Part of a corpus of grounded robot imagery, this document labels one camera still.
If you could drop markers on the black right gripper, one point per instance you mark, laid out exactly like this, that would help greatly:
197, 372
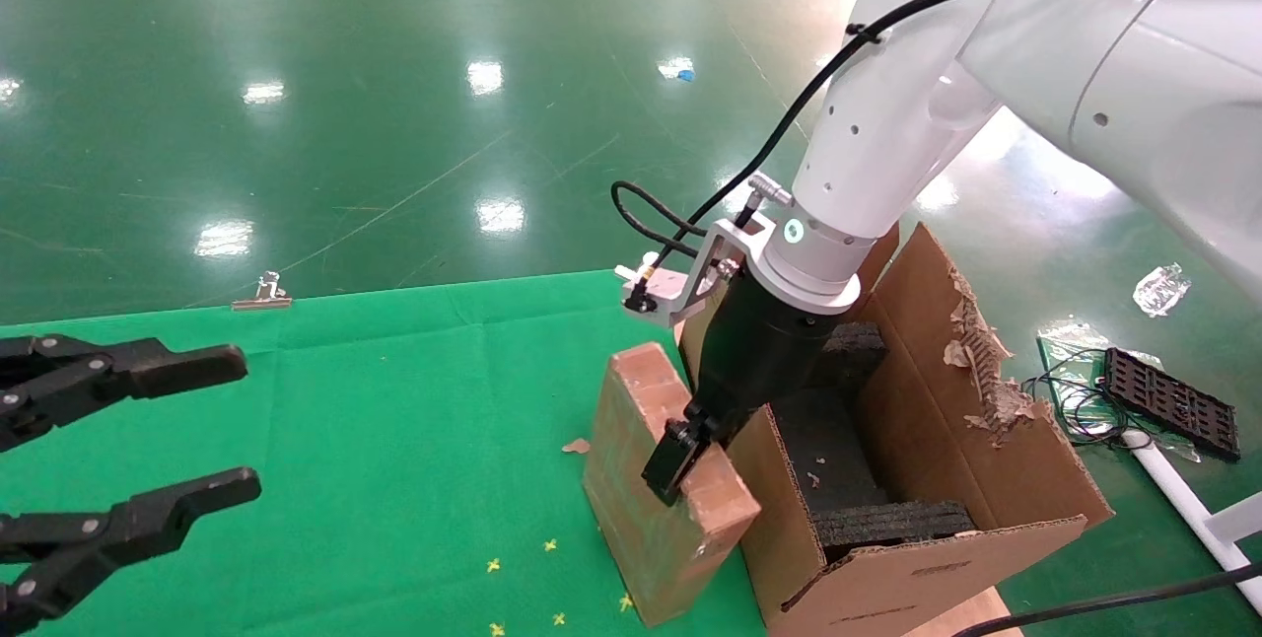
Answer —
759, 351

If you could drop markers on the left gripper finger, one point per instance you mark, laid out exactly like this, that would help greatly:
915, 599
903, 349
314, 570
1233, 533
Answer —
197, 499
187, 369

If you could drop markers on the small cardboard box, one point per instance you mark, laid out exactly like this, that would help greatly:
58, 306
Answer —
641, 519

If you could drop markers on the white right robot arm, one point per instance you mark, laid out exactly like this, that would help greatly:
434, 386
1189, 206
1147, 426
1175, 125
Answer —
887, 124

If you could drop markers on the large open cardboard carton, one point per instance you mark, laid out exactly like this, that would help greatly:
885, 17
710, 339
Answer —
907, 578

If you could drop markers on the silver binder clip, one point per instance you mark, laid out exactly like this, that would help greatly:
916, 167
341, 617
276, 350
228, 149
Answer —
266, 292

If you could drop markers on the green table cloth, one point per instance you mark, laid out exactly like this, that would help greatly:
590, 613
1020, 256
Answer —
394, 440

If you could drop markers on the black foam liner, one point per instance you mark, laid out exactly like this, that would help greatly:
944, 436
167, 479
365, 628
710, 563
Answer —
887, 527

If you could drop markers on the clear plastic bag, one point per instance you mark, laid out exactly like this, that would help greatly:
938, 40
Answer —
1070, 341

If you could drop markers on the black perforated tray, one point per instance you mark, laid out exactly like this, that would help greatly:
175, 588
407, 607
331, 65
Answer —
1173, 402

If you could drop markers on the crumpled clear plastic wrap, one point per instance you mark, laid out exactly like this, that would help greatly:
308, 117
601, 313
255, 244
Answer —
1161, 290

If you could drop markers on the silver camera mounting bracket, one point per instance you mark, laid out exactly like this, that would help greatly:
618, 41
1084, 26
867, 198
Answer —
690, 287

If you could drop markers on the white metal frame leg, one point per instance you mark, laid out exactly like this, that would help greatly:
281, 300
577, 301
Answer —
1183, 504

